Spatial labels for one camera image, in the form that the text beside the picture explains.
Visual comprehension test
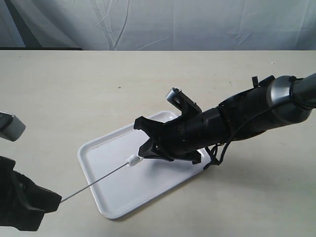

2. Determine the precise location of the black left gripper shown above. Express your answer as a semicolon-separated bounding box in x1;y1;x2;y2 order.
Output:
0;157;61;232

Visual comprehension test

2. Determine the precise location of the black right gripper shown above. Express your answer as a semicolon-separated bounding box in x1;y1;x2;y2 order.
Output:
134;108;231;164

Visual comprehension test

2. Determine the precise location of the white foam piece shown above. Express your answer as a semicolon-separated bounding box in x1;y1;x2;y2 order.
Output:
126;155;143;167

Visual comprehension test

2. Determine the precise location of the thin metal skewer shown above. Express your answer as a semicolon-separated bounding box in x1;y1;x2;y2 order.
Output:
60;163;128;204

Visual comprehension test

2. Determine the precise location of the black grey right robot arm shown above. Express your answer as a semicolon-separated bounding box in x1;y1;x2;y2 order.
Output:
134;75;316;165

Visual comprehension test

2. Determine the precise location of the white rectangular plastic tray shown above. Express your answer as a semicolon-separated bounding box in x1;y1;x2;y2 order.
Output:
78;124;210;219

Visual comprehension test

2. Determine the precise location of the white backdrop cloth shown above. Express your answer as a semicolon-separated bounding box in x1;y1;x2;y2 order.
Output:
0;0;316;51

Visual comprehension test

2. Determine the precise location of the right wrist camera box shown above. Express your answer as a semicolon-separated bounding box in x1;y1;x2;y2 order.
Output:
166;87;202;118

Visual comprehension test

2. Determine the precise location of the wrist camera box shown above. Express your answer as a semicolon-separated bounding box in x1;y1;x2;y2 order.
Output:
0;112;26;142
166;87;202;118

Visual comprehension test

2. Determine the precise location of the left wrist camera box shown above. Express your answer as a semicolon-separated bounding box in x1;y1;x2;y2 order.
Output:
0;112;26;142

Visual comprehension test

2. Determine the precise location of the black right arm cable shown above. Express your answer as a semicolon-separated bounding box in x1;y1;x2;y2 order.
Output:
202;93;297;171

